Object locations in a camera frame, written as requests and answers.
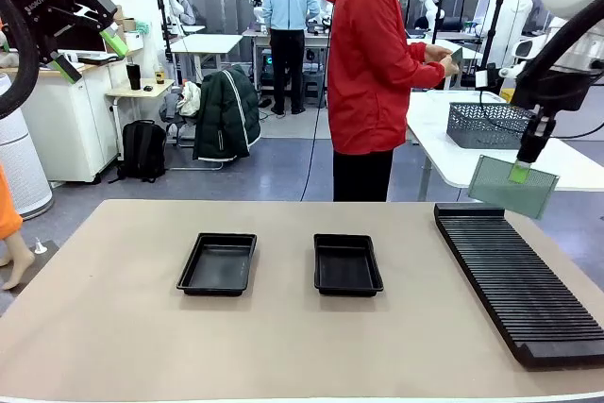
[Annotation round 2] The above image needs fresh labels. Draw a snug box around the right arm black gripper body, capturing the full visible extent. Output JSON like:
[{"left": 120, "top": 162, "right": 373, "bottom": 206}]
[{"left": 512, "top": 68, "right": 594, "bottom": 115}]

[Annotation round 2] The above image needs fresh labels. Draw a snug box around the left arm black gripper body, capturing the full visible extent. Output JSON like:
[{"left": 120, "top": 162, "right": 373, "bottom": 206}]
[{"left": 0, "top": 0, "right": 72, "bottom": 65}]

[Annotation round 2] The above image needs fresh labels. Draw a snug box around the black plastic ESD tray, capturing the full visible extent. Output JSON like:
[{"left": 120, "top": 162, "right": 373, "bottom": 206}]
[
  {"left": 313, "top": 233, "right": 385, "bottom": 298},
  {"left": 176, "top": 232, "right": 259, "bottom": 297}
]

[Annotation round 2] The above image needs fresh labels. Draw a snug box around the person right forearm red sleeve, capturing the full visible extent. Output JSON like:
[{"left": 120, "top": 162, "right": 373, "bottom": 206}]
[{"left": 394, "top": 51, "right": 447, "bottom": 92}]

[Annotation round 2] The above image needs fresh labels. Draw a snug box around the person left hand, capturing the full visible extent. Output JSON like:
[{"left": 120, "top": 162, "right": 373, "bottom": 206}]
[{"left": 424, "top": 43, "right": 455, "bottom": 63}]

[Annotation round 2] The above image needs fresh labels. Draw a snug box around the black computer monitor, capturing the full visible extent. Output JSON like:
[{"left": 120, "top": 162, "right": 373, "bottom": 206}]
[{"left": 55, "top": 20, "right": 108, "bottom": 54}]

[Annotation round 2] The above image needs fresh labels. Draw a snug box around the black keyboard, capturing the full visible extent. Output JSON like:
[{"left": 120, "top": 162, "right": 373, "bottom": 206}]
[{"left": 77, "top": 54, "right": 126, "bottom": 66}]

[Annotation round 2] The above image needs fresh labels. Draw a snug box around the grey mesh basket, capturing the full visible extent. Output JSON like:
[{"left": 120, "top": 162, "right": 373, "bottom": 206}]
[{"left": 446, "top": 101, "right": 537, "bottom": 150}]

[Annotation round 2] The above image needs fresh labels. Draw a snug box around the white cabinet desk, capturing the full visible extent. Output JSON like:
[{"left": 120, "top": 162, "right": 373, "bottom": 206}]
[{"left": 18, "top": 51, "right": 126, "bottom": 185}]

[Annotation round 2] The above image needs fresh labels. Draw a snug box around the small wood top side table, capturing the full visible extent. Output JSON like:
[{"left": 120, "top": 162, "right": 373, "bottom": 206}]
[{"left": 104, "top": 77, "right": 176, "bottom": 163}]

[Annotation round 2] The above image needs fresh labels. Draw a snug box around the black tumbler cup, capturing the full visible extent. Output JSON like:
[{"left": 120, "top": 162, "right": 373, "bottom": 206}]
[{"left": 125, "top": 62, "right": 143, "bottom": 92}]

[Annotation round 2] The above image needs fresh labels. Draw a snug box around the person in white coat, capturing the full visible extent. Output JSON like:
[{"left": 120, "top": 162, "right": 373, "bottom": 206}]
[{"left": 485, "top": 0, "right": 534, "bottom": 69}]

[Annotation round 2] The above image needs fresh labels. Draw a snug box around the black tripod stand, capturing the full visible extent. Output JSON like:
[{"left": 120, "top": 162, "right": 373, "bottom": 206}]
[{"left": 480, "top": 0, "right": 509, "bottom": 69}]

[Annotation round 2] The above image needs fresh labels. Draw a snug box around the large white work table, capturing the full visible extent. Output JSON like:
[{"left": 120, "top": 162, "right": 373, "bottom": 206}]
[{"left": 405, "top": 89, "right": 604, "bottom": 193}]

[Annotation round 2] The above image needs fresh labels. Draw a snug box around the white cylindrical air purifier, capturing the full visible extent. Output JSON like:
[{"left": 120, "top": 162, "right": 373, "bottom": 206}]
[{"left": 0, "top": 73, "right": 54, "bottom": 221}]

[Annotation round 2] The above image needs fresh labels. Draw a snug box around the black backpack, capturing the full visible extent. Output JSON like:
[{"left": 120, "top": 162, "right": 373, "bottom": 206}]
[{"left": 115, "top": 119, "right": 168, "bottom": 183}]

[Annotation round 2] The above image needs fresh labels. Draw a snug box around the white office table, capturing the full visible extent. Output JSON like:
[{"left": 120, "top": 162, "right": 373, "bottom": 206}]
[{"left": 168, "top": 33, "right": 244, "bottom": 92}]

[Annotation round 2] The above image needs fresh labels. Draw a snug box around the black slotted board rack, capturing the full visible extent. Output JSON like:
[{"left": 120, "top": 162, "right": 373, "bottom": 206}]
[{"left": 433, "top": 203, "right": 604, "bottom": 369}]

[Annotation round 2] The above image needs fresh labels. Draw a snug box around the white cloth bag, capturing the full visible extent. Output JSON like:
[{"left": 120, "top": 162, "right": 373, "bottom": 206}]
[{"left": 177, "top": 80, "right": 203, "bottom": 117}]

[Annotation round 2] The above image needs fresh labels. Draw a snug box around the orange garment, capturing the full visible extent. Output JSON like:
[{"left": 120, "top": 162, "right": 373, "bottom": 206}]
[{"left": 0, "top": 164, "right": 24, "bottom": 240}]

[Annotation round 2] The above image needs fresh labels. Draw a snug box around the dark green padded jacket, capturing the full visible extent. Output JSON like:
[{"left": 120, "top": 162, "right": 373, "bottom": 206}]
[{"left": 192, "top": 65, "right": 262, "bottom": 162}]

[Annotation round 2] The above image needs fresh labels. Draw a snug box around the person in red jacket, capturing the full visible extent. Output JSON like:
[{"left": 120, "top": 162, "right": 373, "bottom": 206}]
[{"left": 319, "top": 0, "right": 447, "bottom": 203}]

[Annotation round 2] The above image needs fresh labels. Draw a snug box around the black computer tower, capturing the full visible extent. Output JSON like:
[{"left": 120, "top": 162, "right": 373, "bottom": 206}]
[{"left": 260, "top": 48, "right": 276, "bottom": 88}]

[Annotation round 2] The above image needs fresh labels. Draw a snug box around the man in light blue shirt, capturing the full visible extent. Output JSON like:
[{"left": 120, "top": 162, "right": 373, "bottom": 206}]
[{"left": 261, "top": 0, "right": 322, "bottom": 116}]

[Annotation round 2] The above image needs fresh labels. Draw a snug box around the beige mannequin leg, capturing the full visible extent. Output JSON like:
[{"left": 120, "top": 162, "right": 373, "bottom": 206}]
[{"left": 0, "top": 232, "right": 37, "bottom": 292}]

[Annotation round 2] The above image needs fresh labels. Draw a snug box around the grey step stool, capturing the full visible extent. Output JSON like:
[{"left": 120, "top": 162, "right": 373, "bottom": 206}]
[{"left": 301, "top": 70, "right": 327, "bottom": 109}]

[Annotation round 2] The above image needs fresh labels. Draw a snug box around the left arm black cable sleeve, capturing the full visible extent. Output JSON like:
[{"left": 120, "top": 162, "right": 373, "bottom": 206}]
[{"left": 0, "top": 0, "right": 40, "bottom": 121}]

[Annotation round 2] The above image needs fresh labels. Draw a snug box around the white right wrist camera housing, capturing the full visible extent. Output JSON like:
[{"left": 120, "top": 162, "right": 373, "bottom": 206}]
[{"left": 474, "top": 61, "right": 526, "bottom": 91}]

